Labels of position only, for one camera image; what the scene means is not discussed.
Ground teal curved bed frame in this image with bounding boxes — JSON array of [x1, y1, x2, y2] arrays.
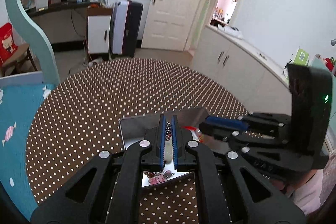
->
[[5, 0, 60, 85]]

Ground red cat cushion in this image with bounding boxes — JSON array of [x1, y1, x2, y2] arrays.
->
[[0, 22, 18, 64]]

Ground silver pearl chain bracelet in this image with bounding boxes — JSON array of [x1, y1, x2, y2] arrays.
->
[[165, 122, 173, 142]]

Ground red cord bracelet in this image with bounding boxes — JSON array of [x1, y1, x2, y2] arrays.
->
[[181, 125, 206, 143]]

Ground person's right hand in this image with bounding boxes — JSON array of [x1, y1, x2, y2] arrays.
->
[[269, 169, 317, 193]]

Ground brown polka dot tablecloth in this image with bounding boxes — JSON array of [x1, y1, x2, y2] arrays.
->
[[26, 59, 247, 223]]

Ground white and black suitcase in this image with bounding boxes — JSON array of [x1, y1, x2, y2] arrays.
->
[[109, 0, 143, 57]]

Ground white low cupboard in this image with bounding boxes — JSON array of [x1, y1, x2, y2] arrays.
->
[[191, 26, 291, 115]]

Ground white small cabinet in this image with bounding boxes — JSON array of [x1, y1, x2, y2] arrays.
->
[[85, 4, 113, 61]]

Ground silver metal tin box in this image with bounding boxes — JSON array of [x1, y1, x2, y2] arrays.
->
[[118, 107, 229, 189]]

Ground wooden chair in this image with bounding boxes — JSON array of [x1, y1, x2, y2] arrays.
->
[[1, 43, 37, 77]]

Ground pale jade pendant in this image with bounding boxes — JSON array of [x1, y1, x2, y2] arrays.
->
[[164, 139, 173, 164]]

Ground dark curved desk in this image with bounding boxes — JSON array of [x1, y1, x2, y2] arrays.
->
[[26, 2, 102, 52]]

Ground blue candy pattern rug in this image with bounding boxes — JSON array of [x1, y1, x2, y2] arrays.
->
[[1, 84, 55, 219]]

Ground white door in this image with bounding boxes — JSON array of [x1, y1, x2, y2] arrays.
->
[[142, 0, 200, 51]]

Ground pink charm bracelet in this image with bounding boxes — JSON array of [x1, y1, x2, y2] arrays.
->
[[143, 169, 176, 185]]

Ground green paper bag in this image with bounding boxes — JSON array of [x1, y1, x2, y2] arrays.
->
[[283, 48, 309, 79]]

